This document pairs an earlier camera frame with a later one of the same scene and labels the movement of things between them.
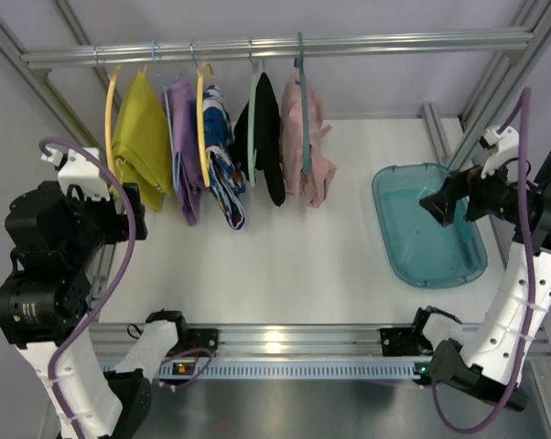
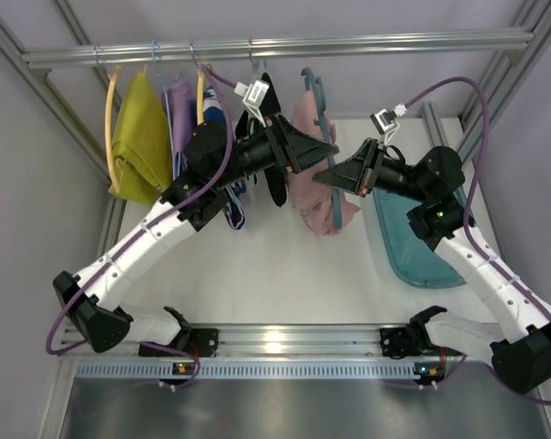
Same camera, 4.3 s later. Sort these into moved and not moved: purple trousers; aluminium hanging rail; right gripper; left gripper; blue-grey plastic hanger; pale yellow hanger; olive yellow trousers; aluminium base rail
Moved: right gripper; blue-grey plastic hanger; left gripper
Not moved: purple trousers; pale yellow hanger; olive yellow trousers; aluminium hanging rail; aluminium base rail
